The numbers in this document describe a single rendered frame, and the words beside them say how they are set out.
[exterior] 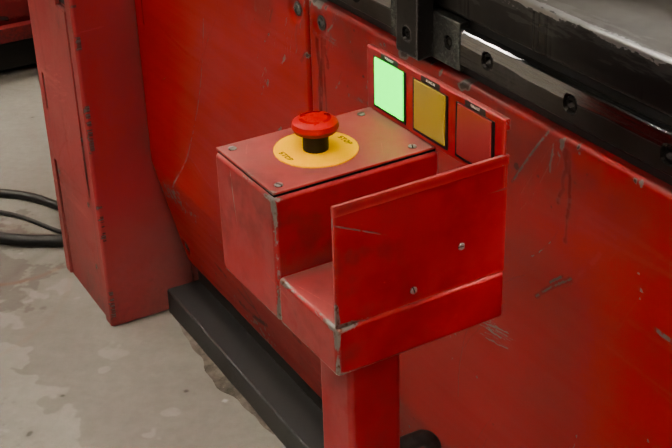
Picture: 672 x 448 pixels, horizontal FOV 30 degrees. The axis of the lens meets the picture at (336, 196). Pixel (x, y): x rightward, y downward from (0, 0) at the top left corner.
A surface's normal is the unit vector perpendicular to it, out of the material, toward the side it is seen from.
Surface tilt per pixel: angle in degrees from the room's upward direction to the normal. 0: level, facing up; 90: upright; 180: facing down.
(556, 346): 90
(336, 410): 90
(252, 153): 0
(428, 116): 90
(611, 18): 0
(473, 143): 90
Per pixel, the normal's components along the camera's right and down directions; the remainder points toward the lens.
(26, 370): -0.03, -0.89
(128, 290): 0.50, 0.39
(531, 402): -0.87, 0.25
